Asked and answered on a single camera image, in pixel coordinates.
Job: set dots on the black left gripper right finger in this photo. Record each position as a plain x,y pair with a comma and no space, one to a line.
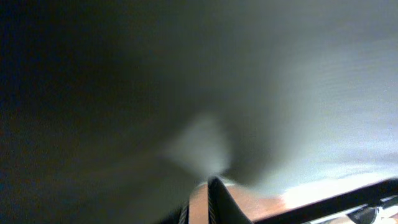
222,208

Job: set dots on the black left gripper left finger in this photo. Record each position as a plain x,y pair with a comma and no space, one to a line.
178,216

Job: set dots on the khaki shorts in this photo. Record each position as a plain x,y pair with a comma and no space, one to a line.
114,111

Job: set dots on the dark object at table edge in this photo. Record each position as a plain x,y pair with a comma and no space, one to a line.
368,195

